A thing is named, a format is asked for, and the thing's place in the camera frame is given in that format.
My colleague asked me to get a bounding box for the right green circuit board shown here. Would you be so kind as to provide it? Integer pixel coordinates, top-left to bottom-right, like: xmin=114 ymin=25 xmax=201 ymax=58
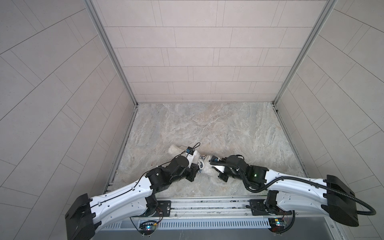
xmin=268 ymin=218 xmax=286 ymax=233

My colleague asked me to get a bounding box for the corner aluminium post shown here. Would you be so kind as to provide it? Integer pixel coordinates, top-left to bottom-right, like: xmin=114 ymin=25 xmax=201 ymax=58
xmin=84 ymin=0 xmax=139 ymax=108
xmin=272 ymin=0 xmax=338 ymax=108

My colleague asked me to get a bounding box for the blue white striped sweater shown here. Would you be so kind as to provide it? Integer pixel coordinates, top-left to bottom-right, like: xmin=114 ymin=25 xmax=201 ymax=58
xmin=197 ymin=155 xmax=211 ymax=173

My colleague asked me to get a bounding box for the aluminium mounting rail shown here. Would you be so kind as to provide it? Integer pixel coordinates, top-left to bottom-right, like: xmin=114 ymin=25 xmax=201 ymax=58
xmin=89 ymin=196 xmax=335 ymax=221

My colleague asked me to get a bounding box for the white ventilation grille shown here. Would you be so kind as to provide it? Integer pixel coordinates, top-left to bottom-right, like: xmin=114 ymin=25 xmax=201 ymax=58
xmin=101 ymin=218 xmax=271 ymax=231

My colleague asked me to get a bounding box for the green circuit board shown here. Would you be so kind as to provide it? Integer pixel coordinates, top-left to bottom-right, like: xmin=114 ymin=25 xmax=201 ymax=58
xmin=268 ymin=218 xmax=286 ymax=233
xmin=139 ymin=220 xmax=159 ymax=236

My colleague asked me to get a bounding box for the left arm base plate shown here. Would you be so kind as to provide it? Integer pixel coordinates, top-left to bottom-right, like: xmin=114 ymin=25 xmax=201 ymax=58
xmin=134 ymin=201 xmax=172 ymax=218

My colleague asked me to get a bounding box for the right corner aluminium post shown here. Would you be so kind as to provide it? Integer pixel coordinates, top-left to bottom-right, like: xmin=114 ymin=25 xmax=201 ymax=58
xmin=272 ymin=0 xmax=338 ymax=108

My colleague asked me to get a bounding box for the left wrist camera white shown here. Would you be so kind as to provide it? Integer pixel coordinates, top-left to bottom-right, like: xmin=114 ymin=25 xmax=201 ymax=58
xmin=185 ymin=147 xmax=201 ymax=166

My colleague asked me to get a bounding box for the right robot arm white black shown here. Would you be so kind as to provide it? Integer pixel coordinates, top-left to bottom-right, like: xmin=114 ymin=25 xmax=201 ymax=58
xmin=210 ymin=155 xmax=359 ymax=227

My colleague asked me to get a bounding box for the left green circuit board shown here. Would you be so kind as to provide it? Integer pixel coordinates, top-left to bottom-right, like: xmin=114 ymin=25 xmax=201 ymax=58
xmin=139 ymin=220 xmax=159 ymax=236

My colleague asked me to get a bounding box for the left corner aluminium post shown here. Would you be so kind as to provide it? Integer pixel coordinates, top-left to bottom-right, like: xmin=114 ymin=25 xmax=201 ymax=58
xmin=84 ymin=0 xmax=139 ymax=108

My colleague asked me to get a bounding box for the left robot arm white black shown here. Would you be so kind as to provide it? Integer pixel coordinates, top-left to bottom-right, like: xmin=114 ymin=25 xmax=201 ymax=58
xmin=65 ymin=156 xmax=200 ymax=240

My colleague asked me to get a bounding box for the white teddy bear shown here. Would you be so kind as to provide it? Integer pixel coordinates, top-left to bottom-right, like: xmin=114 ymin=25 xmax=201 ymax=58
xmin=166 ymin=144 xmax=232 ymax=193

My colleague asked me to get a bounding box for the black corrugated cable conduit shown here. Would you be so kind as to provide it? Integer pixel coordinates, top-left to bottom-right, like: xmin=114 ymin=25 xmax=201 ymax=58
xmin=209 ymin=161 xmax=377 ymax=235

